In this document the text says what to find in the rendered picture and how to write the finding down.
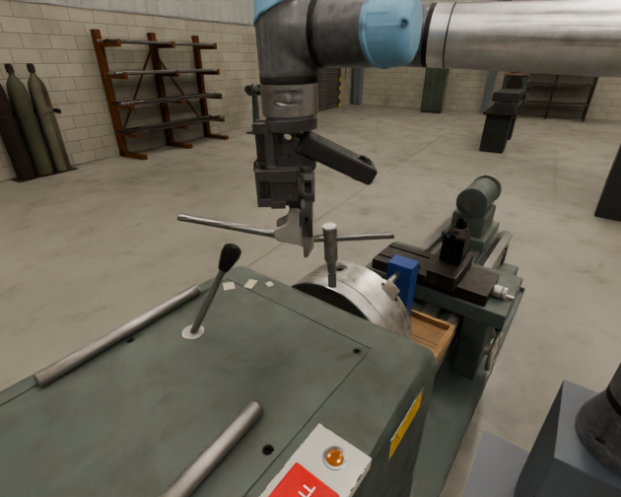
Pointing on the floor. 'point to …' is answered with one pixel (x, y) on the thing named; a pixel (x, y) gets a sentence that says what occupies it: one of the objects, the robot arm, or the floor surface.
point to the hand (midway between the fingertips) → (310, 248)
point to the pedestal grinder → (254, 99)
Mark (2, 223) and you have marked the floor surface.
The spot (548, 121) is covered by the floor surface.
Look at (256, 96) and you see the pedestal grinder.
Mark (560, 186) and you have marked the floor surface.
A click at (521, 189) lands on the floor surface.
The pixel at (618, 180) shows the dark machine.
